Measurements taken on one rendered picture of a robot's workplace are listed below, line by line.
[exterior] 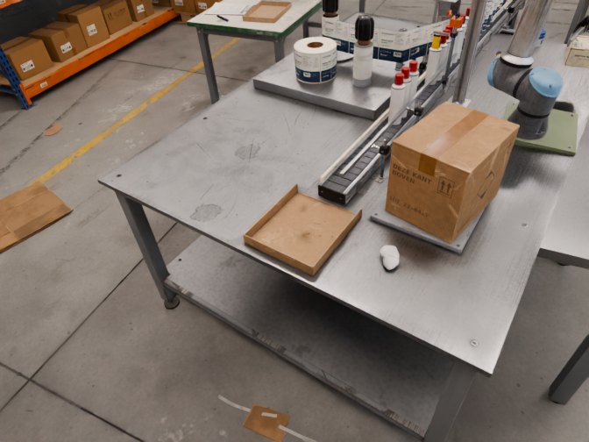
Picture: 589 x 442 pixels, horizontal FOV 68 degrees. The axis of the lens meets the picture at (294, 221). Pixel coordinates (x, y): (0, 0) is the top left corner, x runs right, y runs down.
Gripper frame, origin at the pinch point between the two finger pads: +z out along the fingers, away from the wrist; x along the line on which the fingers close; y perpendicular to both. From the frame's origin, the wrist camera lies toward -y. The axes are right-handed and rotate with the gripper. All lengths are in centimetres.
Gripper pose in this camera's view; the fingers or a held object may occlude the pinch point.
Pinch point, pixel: (585, 47)
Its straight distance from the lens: 239.4
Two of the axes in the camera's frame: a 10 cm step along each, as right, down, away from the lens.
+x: 9.0, 2.5, -3.5
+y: -4.3, 6.5, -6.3
